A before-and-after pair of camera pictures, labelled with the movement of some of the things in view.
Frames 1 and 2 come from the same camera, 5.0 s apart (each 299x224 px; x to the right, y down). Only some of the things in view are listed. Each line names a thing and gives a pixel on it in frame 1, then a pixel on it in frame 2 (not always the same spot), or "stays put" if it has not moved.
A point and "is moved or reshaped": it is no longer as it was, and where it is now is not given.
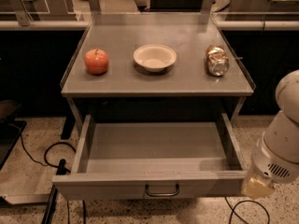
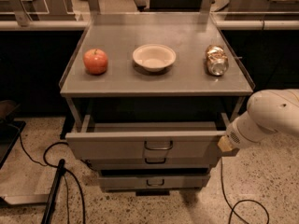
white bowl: x=154 y=57 stays put
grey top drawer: x=161 y=156 is moved or reshaped
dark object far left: x=10 y=128 stays put
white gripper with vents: x=268 y=164 -> x=235 y=135
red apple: x=96 y=62 stays put
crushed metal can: x=217 y=59 stays put
